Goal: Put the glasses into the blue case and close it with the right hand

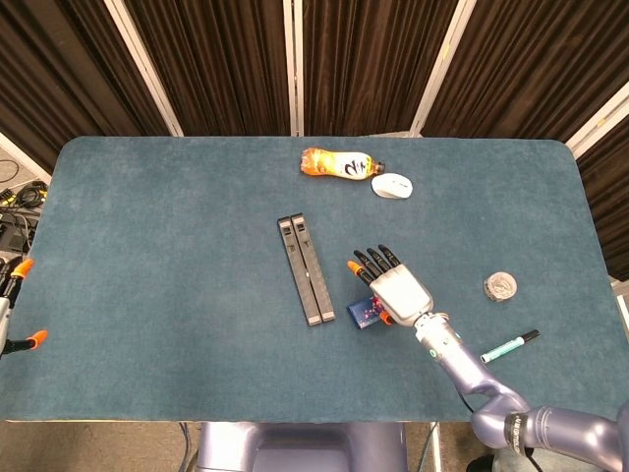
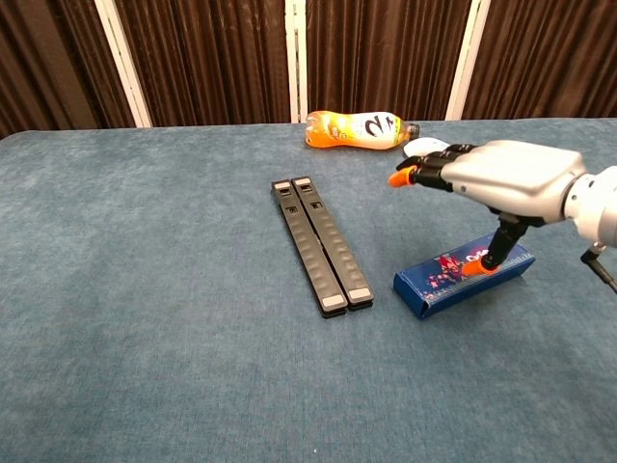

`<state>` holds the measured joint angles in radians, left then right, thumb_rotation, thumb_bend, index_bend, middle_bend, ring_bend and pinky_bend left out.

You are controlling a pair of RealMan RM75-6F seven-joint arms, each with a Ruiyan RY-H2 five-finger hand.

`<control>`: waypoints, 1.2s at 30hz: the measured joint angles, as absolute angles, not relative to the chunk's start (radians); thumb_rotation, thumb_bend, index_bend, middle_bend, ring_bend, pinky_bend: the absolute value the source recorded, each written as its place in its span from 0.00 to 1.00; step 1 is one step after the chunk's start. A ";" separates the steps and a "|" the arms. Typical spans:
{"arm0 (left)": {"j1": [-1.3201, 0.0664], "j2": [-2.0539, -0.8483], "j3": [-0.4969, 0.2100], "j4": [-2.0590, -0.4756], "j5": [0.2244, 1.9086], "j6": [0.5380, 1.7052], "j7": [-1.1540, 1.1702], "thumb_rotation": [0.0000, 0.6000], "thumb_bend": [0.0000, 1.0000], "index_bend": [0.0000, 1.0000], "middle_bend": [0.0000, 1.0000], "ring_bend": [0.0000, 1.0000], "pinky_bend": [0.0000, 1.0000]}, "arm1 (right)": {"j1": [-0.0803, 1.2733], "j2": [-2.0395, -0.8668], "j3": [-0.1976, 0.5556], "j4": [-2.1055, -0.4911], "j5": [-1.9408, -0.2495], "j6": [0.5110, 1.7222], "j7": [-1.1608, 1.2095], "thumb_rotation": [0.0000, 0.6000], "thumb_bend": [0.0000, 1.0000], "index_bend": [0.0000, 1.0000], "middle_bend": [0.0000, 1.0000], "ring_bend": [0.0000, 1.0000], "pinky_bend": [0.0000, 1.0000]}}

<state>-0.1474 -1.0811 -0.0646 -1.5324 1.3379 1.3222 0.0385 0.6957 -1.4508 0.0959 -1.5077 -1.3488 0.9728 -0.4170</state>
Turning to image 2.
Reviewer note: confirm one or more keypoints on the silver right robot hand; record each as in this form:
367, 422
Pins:
520, 178

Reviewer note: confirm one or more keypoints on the blue glasses case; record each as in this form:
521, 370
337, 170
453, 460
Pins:
443, 284

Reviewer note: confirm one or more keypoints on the white computer mouse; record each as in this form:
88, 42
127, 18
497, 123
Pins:
421, 146

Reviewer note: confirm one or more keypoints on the brown pleated curtain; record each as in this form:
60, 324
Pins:
554, 48
207, 58
48, 58
385, 48

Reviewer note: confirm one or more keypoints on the orange soda bottle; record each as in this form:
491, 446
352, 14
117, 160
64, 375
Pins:
356, 130

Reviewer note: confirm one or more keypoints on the black folding laptop stand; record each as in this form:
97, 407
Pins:
318, 241

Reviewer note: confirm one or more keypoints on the teal table cloth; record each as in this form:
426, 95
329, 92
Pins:
169, 289

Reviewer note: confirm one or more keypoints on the white frame pole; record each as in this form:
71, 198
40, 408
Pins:
124, 62
467, 58
292, 58

